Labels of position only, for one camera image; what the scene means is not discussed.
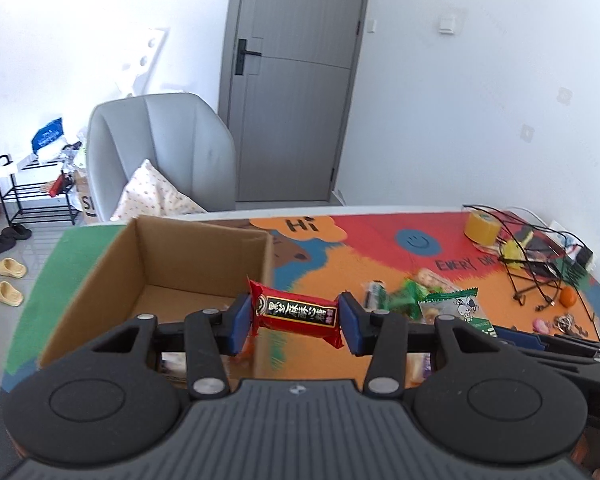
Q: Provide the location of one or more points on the white power strip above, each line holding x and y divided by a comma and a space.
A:
582, 255

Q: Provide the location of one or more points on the small white wall switch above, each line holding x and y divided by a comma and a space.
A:
372, 25

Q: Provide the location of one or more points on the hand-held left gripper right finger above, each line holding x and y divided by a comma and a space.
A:
351, 326

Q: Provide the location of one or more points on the red item on shoe rack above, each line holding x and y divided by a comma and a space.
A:
56, 185

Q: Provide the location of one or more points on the grey door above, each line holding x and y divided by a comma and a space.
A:
290, 110

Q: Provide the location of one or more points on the small pink trinket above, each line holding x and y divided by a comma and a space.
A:
541, 325

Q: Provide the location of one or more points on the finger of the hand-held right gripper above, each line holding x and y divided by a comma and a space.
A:
595, 372
522, 338

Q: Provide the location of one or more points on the blue and white plastic bag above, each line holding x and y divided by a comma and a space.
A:
46, 136

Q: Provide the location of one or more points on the dark key bunch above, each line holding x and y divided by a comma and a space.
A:
570, 326

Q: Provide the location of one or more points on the red snack bar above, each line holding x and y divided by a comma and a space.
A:
295, 313

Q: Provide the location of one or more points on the large white wall switch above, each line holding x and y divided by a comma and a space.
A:
447, 23

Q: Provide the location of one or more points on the black shoe rack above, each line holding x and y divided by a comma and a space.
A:
35, 192

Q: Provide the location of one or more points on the white foam board with holes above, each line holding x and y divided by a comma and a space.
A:
145, 60

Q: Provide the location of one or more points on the yellow tape roll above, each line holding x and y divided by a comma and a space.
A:
482, 230

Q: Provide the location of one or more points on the yellow crumpled wrapper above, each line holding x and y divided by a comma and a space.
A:
514, 251

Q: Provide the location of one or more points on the beige snack packet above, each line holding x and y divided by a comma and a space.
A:
437, 280

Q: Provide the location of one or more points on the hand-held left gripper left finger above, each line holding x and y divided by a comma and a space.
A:
240, 329

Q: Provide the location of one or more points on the small orange fruit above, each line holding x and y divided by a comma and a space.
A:
568, 297

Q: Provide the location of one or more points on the cardboard box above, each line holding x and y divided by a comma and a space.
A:
200, 255

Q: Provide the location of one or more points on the clear green snack packet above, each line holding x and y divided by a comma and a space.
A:
375, 294

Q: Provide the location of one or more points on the grey upholstered chair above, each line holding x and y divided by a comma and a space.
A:
180, 145

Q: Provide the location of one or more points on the white wall socket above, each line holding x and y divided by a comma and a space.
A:
527, 132
564, 96

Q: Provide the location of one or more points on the green snack packets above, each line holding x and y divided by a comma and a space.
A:
460, 312

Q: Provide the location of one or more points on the white lettered carton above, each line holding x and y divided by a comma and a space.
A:
86, 200

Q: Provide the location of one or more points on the white dotted pillow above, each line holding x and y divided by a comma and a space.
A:
152, 197

